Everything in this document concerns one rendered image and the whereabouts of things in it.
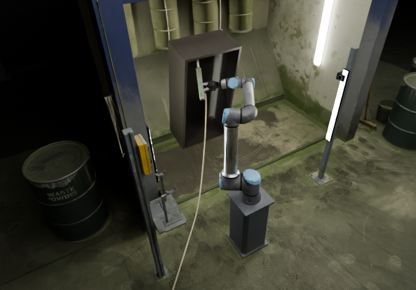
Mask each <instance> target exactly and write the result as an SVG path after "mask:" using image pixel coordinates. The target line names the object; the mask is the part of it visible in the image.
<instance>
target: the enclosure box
mask: <svg viewBox="0 0 416 290"><path fill-rule="evenodd" d="M241 49H242V46H241V45H240V44H239V43H238V42H237V41H236V40H234V39H233V38H232V37H231V36H230V35H229V34H228V33H227V32H226V31H224V30H223V29H222V30H221V29H220V30H215V31H211V32H206V33H201V34H197V35H192V36H188V37H183V38H178V39H174V40H169V41H168V70H169V99H170V131H171V132H172V134H173V135H174V137H175V139H176V140H177V142H178V143H179V145H180V146H181V148H182V149H187V148H189V147H192V146H195V145H197V144H200V143H203V142H204V133H205V115H206V99H205V100H200V98H199V89H198V83H197V75H196V68H197V64H196V60H199V67H200V68H201V71H202V80H203V83H204V82H206V81H216V82H219V81H221V79H227V78H231V77H235V76H236V77H237V72H238V66H239V62H240V55H241ZM219 83H220V82H219ZM234 90H235V89H232V88H226V89H222V88H218V89H216V90H215V91H209V92H208V91H206V96H207V123H206V141H208V140H210V139H213V138H216V137H218V136H221V135H223V134H224V124H223V123H222V118H223V111H224V109H225V108H231V107H232V100H233V94H234Z"/></svg>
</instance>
